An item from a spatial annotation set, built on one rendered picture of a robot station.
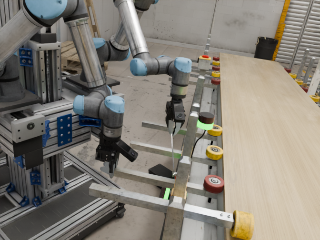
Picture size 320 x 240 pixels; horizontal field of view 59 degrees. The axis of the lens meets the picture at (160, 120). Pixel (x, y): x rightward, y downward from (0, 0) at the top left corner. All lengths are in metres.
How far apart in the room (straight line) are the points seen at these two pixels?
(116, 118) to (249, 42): 8.26
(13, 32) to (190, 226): 1.05
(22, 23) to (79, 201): 1.29
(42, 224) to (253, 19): 8.16
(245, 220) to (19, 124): 0.94
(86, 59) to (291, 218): 0.96
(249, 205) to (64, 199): 1.33
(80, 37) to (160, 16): 7.99
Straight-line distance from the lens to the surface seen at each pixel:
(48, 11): 1.01
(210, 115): 1.06
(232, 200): 1.10
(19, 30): 1.11
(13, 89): 1.39
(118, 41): 1.62
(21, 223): 1.96
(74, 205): 2.02
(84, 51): 1.16
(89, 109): 1.08
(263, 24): 9.15
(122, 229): 2.15
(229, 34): 9.06
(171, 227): 0.67
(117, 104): 1.04
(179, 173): 0.88
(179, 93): 1.22
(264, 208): 1.12
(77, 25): 1.15
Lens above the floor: 1.57
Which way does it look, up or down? 25 degrees down
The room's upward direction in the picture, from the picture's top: 8 degrees clockwise
